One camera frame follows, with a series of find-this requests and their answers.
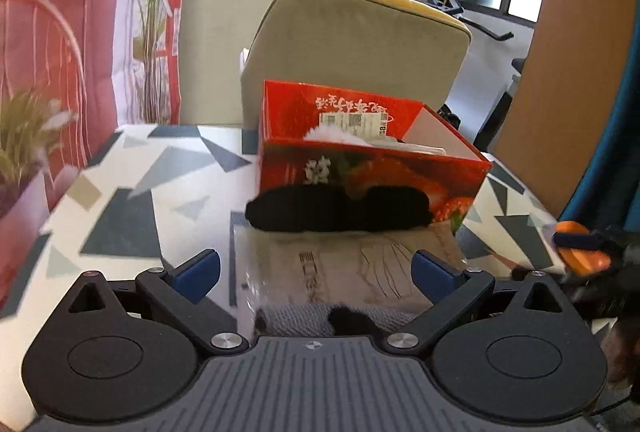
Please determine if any black exercise bike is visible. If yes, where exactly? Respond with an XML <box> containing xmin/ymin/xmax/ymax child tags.
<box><xmin>414</xmin><ymin>0</ymin><xmax>528</xmax><ymax>151</ymax></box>

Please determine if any clear plastic printed package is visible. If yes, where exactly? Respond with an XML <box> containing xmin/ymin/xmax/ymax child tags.
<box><xmin>234</xmin><ymin>226</ymin><xmax>469</xmax><ymax>339</ymax></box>

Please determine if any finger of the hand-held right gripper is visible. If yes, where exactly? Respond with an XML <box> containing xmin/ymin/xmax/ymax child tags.
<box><xmin>509</xmin><ymin>266</ymin><xmax>572</xmax><ymax>289</ymax></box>
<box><xmin>552</xmin><ymin>232</ymin><xmax>609</xmax><ymax>251</ymax></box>

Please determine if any grey knitted sock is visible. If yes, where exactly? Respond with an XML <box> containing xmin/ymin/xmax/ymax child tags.
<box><xmin>255</xmin><ymin>304</ymin><xmax>432</xmax><ymax>338</ymax></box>

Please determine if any wooden panel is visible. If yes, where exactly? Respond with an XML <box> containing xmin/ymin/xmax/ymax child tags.
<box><xmin>494</xmin><ymin>0</ymin><xmax>637</xmax><ymax>219</ymax></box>

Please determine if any white sock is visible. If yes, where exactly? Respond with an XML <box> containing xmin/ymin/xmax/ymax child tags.
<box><xmin>304</xmin><ymin>124</ymin><xmax>397</xmax><ymax>147</ymax></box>

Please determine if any blue fabric panel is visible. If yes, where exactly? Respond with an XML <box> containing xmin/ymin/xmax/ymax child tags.
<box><xmin>556</xmin><ymin>46</ymin><xmax>640</xmax><ymax>233</ymax></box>

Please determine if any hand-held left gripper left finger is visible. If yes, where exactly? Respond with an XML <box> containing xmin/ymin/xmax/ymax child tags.
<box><xmin>54</xmin><ymin>248</ymin><xmax>249</xmax><ymax>356</ymax></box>

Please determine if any geometric patterned tablecloth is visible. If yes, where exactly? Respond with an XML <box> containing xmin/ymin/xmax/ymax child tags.
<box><xmin>0</xmin><ymin>124</ymin><xmax>572</xmax><ymax>429</ymax></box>

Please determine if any red printed cardboard box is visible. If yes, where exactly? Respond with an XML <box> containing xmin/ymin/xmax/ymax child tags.
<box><xmin>257</xmin><ymin>80</ymin><xmax>494</xmax><ymax>233</ymax></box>

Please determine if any red printed plant curtain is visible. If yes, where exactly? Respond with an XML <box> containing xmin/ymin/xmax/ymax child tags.
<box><xmin>0</xmin><ymin>0</ymin><xmax>194</xmax><ymax>317</ymax></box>

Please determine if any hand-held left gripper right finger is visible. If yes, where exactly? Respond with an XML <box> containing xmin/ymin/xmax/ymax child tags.
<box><xmin>385</xmin><ymin>249</ymin><xmax>585</xmax><ymax>356</ymax></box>

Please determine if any small black sock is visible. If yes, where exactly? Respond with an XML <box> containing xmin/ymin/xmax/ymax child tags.
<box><xmin>327</xmin><ymin>306</ymin><xmax>382</xmax><ymax>338</ymax></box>

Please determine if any person's right hand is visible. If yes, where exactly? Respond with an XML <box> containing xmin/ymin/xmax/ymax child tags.
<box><xmin>602</xmin><ymin>319</ymin><xmax>640</xmax><ymax>390</ymax></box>

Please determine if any beige chair with yellow trim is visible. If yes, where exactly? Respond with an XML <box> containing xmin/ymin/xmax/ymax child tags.
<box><xmin>239</xmin><ymin>0</ymin><xmax>474</xmax><ymax>133</ymax></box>

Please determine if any long black sock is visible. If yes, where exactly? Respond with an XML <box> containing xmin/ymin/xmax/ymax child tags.
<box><xmin>245</xmin><ymin>184</ymin><xmax>434</xmax><ymax>233</ymax></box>

